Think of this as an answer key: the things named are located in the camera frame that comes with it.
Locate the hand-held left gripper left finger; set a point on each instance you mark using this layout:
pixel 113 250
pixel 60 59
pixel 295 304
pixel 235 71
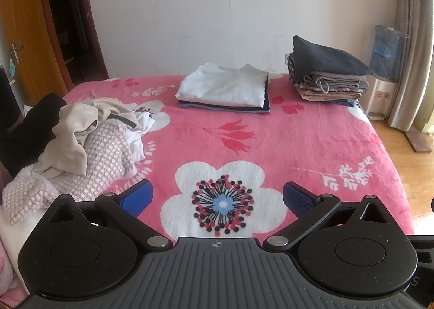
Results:
pixel 137 197

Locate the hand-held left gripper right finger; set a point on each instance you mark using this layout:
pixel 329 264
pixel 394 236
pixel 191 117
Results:
pixel 298 199

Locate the white button shirt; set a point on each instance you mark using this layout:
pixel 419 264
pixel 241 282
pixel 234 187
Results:
pixel 223 85

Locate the black folded clothes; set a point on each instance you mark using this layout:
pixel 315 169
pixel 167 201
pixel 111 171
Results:
pixel 237 109

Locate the stack of folded clothes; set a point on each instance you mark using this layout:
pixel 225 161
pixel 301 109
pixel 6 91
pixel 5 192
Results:
pixel 329 71

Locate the pink checkered cloth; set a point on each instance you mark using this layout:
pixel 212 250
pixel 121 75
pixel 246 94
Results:
pixel 105 156

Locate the pink floral blanket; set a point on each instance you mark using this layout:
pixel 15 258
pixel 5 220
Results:
pixel 288 136

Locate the small white cloth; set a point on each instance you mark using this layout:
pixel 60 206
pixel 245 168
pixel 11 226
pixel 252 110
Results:
pixel 142 132

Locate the beige garment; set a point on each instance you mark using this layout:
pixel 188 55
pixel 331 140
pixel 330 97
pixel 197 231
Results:
pixel 74 132

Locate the wooden block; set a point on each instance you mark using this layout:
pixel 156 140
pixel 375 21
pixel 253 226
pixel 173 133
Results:
pixel 418 141

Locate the black garment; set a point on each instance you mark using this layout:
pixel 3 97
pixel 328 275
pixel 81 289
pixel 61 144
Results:
pixel 30 126

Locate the beige curtain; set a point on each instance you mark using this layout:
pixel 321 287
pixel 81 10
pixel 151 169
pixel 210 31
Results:
pixel 410 41

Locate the wooden door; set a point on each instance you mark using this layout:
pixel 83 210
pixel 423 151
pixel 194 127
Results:
pixel 30 17

